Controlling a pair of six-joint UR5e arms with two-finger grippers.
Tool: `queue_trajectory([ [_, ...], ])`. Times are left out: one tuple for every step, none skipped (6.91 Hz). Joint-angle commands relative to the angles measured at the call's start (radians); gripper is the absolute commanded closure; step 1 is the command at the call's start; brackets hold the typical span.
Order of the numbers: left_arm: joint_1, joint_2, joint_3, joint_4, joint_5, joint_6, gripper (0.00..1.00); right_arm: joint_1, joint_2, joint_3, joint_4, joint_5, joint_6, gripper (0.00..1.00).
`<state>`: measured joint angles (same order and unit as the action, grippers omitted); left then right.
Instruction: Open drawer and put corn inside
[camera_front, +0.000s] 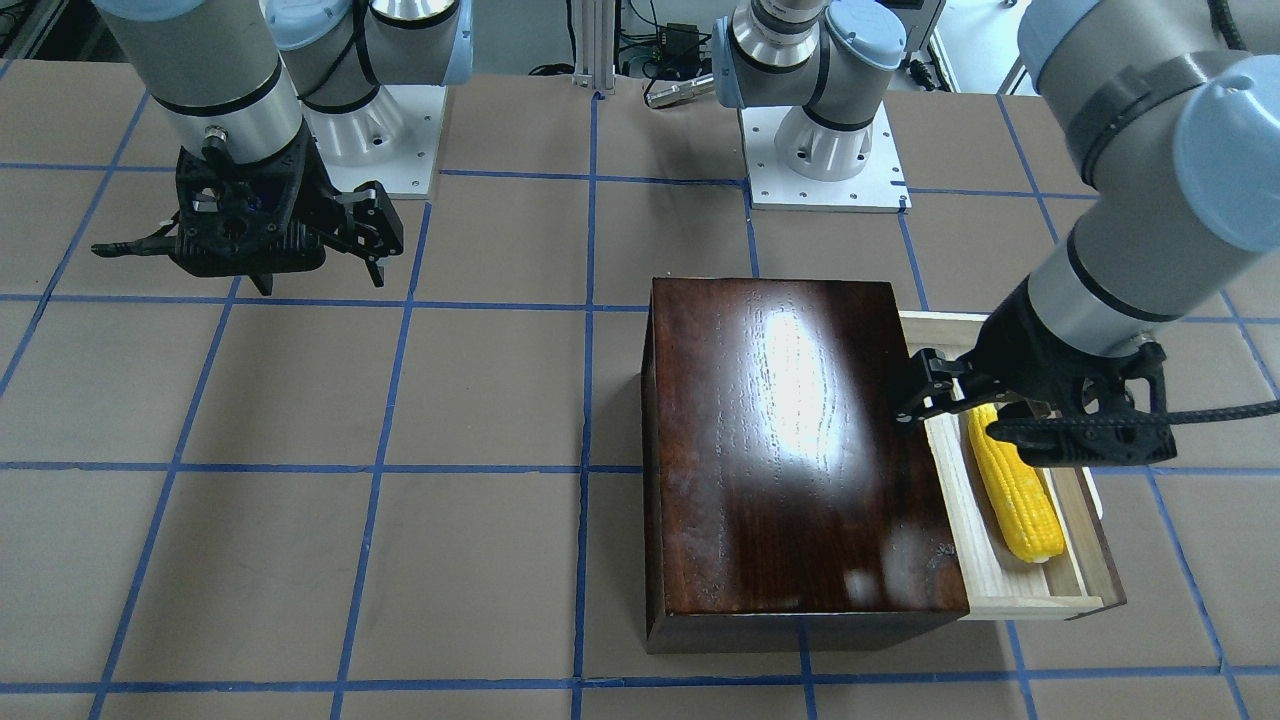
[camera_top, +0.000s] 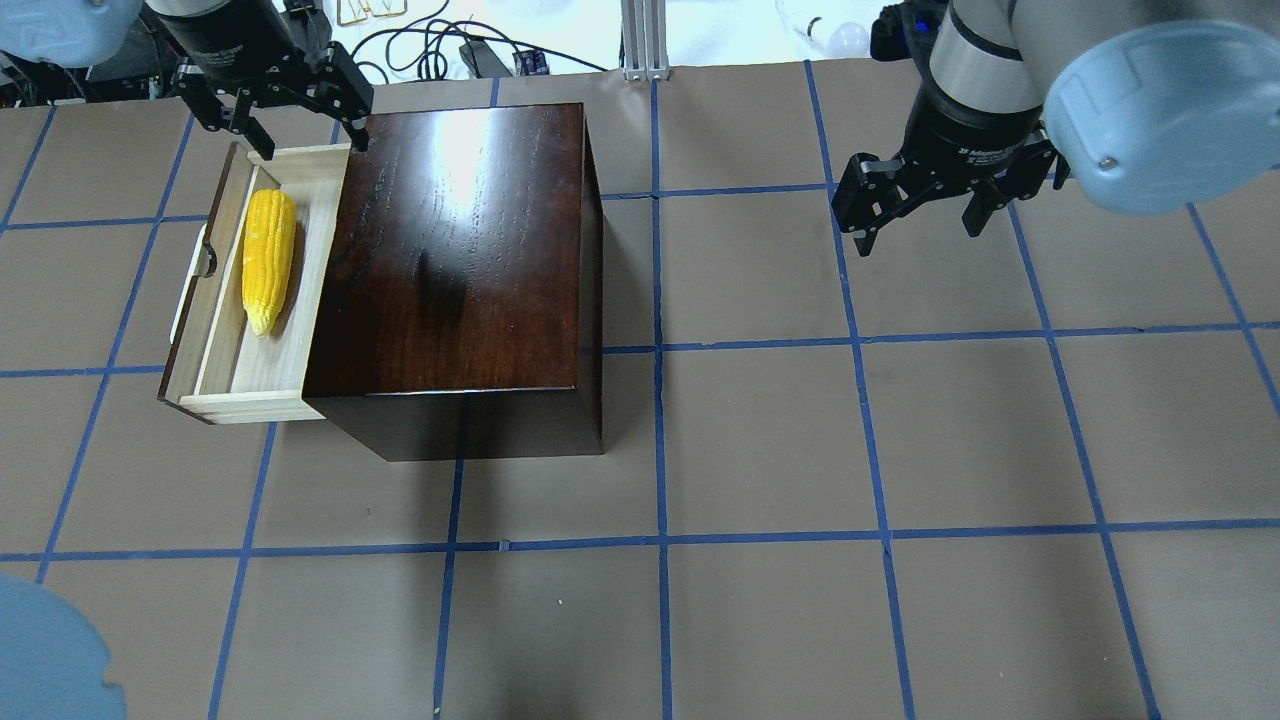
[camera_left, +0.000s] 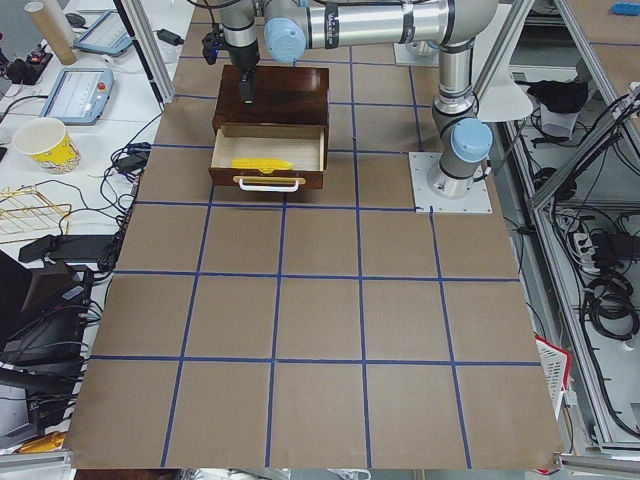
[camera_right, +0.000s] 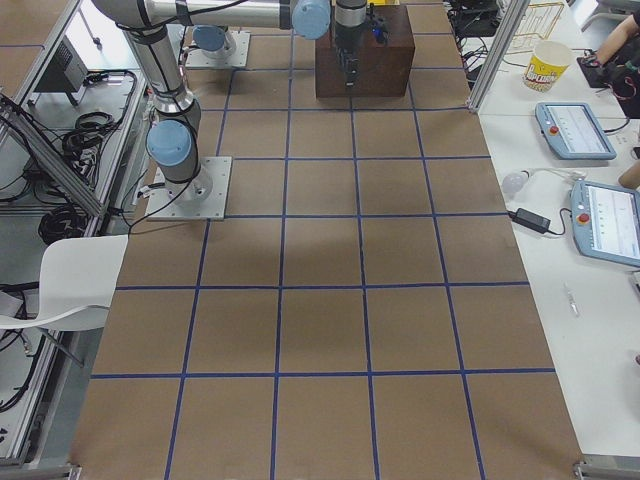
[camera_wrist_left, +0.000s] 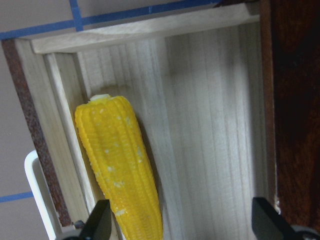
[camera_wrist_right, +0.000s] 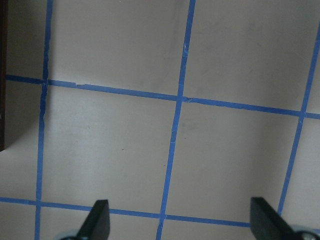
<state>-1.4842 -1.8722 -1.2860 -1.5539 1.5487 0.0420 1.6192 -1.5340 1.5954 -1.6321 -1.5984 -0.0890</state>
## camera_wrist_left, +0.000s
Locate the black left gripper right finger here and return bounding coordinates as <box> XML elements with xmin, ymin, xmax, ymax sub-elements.
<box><xmin>251</xmin><ymin>197</ymin><xmax>295</xmax><ymax>240</ymax></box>

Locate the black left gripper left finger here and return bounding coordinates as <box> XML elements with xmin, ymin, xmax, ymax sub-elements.
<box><xmin>79</xmin><ymin>199</ymin><xmax>111</xmax><ymax>240</ymax></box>

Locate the yellow corn cob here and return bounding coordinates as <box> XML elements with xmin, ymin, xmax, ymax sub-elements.
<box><xmin>75</xmin><ymin>94</ymin><xmax>164</xmax><ymax>240</ymax></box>

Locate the white drawer handle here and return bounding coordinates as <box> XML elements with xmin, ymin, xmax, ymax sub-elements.
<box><xmin>24</xmin><ymin>150</ymin><xmax>62</xmax><ymax>240</ymax></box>

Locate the light wooden drawer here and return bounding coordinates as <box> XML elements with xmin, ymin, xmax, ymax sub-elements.
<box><xmin>2</xmin><ymin>0</ymin><xmax>275</xmax><ymax>240</ymax></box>

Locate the dark wooden drawer cabinet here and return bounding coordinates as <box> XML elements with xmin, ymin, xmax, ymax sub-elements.
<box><xmin>260</xmin><ymin>0</ymin><xmax>320</xmax><ymax>230</ymax></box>

